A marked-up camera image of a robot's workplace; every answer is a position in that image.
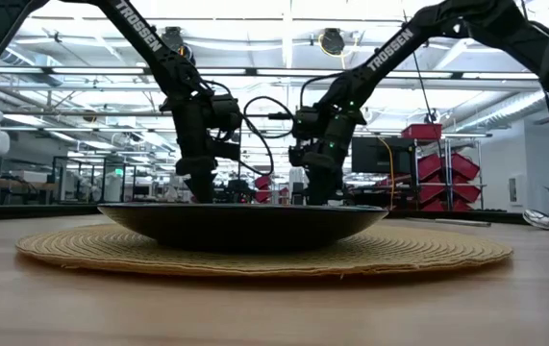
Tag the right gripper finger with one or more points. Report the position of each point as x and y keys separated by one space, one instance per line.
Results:
x=334 y=187
x=317 y=187

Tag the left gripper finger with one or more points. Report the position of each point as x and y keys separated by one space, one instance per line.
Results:
x=196 y=185
x=207 y=187

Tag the dark patterned plate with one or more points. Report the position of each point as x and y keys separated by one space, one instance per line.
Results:
x=240 y=228

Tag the round yellow woven placemat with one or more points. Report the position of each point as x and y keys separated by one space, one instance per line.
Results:
x=86 y=250

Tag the silver knife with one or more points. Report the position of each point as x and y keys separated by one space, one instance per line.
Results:
x=466 y=223

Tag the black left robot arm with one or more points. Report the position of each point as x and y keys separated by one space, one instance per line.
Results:
x=144 y=33

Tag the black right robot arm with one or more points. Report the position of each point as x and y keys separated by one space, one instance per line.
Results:
x=394 y=48

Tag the black monitor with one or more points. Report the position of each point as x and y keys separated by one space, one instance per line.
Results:
x=380 y=156

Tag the small distant red bin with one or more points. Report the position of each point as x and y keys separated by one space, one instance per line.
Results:
x=263 y=182

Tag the red box on rack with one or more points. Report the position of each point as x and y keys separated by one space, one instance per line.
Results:
x=420 y=132

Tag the silver metal shelf rack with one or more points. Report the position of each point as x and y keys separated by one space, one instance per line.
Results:
x=466 y=136

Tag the cluttered background workbench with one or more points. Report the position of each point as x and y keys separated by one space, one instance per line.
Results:
x=14 y=185

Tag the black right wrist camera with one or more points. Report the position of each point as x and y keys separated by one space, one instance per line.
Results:
x=303 y=156

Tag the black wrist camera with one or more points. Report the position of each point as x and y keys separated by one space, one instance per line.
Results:
x=303 y=156
x=228 y=150

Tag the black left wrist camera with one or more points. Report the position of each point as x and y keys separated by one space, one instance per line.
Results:
x=228 y=150

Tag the black metal cage frame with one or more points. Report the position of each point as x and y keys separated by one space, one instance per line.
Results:
x=53 y=182

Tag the silver spiral air duct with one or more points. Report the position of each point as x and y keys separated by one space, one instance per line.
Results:
x=33 y=65
x=505 y=110

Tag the grey wall panel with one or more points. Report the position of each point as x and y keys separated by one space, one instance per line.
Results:
x=513 y=190

